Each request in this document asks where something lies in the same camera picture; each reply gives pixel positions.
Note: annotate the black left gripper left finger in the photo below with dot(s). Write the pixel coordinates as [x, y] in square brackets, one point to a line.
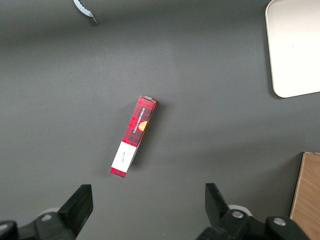
[75, 215]

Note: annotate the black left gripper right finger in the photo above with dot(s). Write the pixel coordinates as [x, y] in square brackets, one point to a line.
[216, 207]

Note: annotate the beige plastic tray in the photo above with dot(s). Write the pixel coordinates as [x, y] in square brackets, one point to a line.
[295, 50]

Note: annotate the wooden drawer cabinet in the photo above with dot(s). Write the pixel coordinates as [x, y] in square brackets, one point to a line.
[308, 200]

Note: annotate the red plaid shortbread box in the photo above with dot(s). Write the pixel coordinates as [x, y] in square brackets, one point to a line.
[135, 135]

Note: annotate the serrated silver metal strip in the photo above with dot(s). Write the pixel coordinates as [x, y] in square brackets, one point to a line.
[83, 11]

